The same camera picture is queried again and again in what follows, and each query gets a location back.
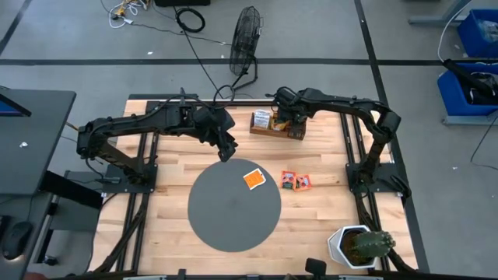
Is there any round grey woven placemat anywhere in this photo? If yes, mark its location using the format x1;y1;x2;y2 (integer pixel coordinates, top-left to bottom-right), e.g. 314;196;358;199
187;158;282;253

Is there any black desk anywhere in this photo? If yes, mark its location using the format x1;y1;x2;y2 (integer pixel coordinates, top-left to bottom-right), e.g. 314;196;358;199
0;88;104;280

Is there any black floor fan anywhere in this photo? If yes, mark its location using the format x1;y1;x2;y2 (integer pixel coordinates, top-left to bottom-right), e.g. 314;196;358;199
228;5;263;93

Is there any wooden tea organizer box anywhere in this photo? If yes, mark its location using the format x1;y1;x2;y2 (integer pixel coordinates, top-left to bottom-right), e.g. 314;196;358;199
248;110;308;142

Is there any blue storage bin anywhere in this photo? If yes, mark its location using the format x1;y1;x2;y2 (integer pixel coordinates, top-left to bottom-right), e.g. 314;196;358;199
457;8;498;59
437;63;498;117

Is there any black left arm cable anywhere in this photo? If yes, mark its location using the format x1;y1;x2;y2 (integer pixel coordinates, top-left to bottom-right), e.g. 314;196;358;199
147;84;237;117

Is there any white cable bundle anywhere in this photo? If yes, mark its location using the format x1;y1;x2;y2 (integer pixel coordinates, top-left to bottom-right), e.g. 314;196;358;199
107;0;151;30

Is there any orange and green tea packet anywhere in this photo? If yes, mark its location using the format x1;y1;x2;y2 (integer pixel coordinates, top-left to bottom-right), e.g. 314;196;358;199
280;170;298;191

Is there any monitor with blue screen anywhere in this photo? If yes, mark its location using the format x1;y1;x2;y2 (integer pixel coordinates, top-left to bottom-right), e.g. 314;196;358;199
0;93;33;118

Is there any white angular plant pot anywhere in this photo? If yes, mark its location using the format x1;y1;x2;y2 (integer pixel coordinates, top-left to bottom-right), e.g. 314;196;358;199
327;224;377;270

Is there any black computer mouse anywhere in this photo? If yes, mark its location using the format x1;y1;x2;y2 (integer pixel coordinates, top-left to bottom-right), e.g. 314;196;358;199
2;221;34;261

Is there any green cactus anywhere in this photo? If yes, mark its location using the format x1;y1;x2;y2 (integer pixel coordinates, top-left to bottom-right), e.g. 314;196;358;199
344;229;397;267

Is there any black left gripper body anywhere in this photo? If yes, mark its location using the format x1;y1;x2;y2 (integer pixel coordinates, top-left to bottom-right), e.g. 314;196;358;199
194;107;237;147

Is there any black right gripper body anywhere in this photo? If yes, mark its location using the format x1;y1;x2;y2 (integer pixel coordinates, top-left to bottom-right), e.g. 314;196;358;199
267;87;314;118

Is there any black table frame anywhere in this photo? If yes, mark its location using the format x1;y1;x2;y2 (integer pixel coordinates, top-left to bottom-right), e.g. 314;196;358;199
89;93;419;280

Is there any coiled black floor cable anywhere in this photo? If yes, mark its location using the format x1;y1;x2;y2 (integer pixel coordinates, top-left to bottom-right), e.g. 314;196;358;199
174;7;225;100

